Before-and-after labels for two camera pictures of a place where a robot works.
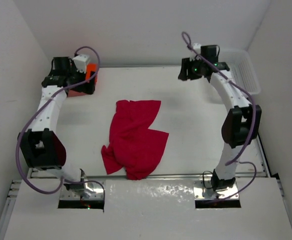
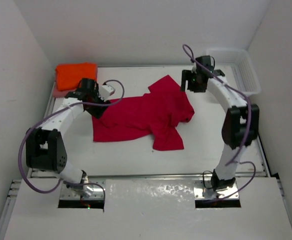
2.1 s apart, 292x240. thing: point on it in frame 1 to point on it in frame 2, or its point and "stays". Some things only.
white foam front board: x=148 y=209 stays
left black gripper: x=86 y=83 to x=98 y=110
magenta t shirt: x=132 y=145 to x=160 y=113
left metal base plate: x=93 y=190 stays
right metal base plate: x=204 y=190 stays
